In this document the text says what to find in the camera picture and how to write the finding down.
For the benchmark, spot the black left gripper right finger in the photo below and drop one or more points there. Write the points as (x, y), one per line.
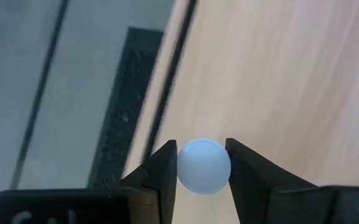
(260, 193)

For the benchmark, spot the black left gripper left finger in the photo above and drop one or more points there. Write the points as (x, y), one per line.
(154, 186)

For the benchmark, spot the black floor vent grille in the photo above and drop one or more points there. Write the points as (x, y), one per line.
(126, 109)

